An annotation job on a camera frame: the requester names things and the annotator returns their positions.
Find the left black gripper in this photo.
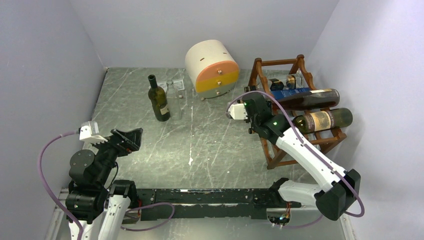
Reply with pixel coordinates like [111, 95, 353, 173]
[89, 126, 142, 185]

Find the dark green wine bottle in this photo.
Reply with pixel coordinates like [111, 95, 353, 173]
[148, 74, 171, 122]

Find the gold-foil dark wine bottle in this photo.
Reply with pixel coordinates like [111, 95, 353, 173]
[277, 88, 340, 111]

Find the clear square glass bottle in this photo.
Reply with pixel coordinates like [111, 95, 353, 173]
[166, 80, 182, 120]

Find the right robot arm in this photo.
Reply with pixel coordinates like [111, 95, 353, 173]
[225, 90, 366, 221]

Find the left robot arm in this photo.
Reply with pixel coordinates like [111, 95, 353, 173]
[65, 123, 143, 240]

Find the blue glass bottle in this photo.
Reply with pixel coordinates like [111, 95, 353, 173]
[271, 87, 311, 101]

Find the small clear black-cap bottle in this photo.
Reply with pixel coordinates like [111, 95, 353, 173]
[244, 74, 304, 94]

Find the green wine bottle tan label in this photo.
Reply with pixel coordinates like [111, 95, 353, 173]
[292, 107, 354, 134]

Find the wooden wine rack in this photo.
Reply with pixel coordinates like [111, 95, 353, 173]
[247, 54, 348, 170]

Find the round cream drawer cabinet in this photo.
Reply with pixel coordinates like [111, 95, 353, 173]
[184, 39, 240, 101]

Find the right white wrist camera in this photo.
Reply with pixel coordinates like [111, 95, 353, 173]
[227, 103, 248, 120]

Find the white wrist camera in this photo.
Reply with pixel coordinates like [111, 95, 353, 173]
[79, 121, 108, 144]
[227, 103, 248, 120]

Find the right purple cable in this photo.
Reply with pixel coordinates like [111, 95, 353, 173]
[225, 90, 365, 229]

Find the purple cable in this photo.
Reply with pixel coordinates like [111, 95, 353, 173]
[225, 90, 365, 229]
[37, 130, 84, 240]

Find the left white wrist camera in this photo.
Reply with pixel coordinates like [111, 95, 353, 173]
[79, 121, 108, 144]

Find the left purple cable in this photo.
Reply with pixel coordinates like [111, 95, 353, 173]
[37, 130, 84, 240]

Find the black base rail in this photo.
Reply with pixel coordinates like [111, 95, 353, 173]
[137, 188, 301, 221]

